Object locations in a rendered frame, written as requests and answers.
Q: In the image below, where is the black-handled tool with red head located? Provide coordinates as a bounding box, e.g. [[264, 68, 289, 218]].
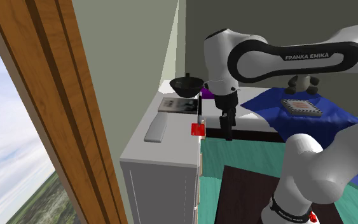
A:
[[190, 92, 207, 137]]

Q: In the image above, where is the dark brown robot stand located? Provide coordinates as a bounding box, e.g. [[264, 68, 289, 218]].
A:
[[214, 165, 345, 224]]

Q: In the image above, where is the purple object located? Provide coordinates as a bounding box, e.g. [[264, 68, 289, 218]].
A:
[[199, 87, 216, 101]]

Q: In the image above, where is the dark grey plush toy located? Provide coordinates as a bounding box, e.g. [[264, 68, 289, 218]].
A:
[[284, 74, 320, 95]]

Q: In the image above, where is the black bowl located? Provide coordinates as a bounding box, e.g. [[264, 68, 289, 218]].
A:
[[169, 73, 205, 98]]

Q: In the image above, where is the blue blanket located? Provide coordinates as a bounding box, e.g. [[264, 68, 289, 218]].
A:
[[240, 87, 358, 191]]

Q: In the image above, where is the white bed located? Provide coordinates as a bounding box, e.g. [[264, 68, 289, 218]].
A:
[[201, 86, 358, 144]]

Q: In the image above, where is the grey checkered flat box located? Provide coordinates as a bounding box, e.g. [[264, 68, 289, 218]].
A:
[[280, 98, 324, 117]]

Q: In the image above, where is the white chest of drawers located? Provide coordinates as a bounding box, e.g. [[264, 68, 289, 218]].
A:
[[119, 80, 205, 224]]

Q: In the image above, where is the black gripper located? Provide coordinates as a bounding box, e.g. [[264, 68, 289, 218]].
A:
[[214, 90, 240, 141]]

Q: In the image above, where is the window with brown wooden frame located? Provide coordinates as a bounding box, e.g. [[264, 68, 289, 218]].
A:
[[0, 0, 129, 224]]

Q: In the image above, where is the grey remote control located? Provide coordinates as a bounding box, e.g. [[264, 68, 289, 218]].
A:
[[143, 111, 169, 144]]

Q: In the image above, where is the grey book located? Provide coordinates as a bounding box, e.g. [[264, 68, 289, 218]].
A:
[[157, 97, 199, 115]]

